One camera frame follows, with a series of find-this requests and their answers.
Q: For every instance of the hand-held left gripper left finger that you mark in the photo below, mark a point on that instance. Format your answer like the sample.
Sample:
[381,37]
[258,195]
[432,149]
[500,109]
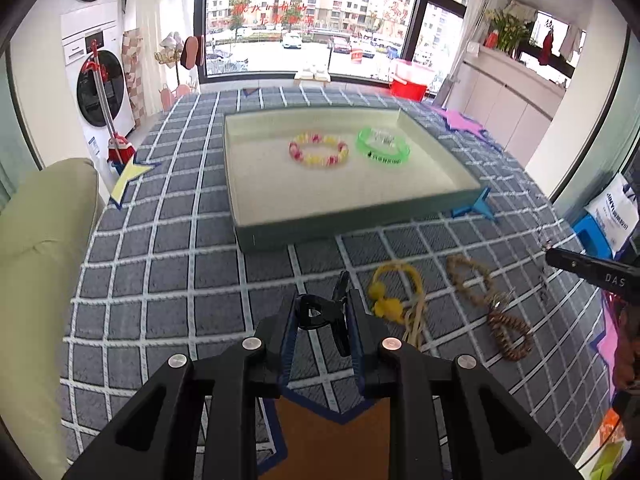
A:
[288,347]

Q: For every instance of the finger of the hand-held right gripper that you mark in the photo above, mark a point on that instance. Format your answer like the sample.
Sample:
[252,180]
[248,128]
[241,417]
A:
[595,267]

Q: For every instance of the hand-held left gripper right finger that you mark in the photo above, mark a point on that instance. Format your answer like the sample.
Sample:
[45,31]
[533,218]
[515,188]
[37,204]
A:
[356,352]

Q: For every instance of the black hair claw clip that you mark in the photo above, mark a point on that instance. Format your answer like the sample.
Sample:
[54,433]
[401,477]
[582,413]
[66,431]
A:
[341,322]

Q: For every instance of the silver pink stone pendant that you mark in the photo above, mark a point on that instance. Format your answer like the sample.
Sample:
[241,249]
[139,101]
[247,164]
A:
[548,245]
[502,300]

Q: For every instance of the pale green shallow tray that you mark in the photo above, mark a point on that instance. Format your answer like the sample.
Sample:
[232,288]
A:
[280,195]

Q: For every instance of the blue plastic stool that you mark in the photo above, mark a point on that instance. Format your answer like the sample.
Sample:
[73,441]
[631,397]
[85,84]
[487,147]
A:
[590,235]

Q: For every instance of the white printed bag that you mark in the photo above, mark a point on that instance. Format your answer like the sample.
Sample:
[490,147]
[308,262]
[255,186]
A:
[612,210]

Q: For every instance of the orange star sticker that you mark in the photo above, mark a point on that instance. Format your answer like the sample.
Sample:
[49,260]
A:
[330,445]

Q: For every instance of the light blue star sticker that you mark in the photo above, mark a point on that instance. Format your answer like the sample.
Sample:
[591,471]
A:
[477,205]

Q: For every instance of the white cabinet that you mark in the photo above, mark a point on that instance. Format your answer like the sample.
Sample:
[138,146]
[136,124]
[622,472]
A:
[500,100]

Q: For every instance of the pink star sticker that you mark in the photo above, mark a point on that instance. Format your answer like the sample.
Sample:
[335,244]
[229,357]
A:
[462,122]

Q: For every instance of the green translucent bangle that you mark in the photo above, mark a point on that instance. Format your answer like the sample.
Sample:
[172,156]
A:
[381,156]

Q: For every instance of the yellow star sticker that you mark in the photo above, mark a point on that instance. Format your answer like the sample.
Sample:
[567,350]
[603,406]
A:
[127,182]

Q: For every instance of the green potted plant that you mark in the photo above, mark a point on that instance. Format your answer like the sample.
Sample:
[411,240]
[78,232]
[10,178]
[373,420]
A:
[510,27]

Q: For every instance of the red bucket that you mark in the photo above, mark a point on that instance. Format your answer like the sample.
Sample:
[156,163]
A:
[409,87]

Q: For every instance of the pink slippers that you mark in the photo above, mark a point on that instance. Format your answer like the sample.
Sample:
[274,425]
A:
[177,95]

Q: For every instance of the gold slipper rack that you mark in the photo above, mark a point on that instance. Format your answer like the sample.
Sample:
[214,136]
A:
[172,60]

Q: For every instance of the brown slippers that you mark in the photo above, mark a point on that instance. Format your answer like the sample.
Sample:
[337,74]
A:
[189,52]

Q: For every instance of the pink checkered folded board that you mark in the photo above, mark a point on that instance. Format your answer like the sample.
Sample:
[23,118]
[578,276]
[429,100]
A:
[134,75]

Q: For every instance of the white front-load washing machine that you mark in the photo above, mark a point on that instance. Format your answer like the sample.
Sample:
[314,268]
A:
[100,85]

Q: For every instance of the large window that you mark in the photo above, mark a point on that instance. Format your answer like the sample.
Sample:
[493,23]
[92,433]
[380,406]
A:
[310,10]

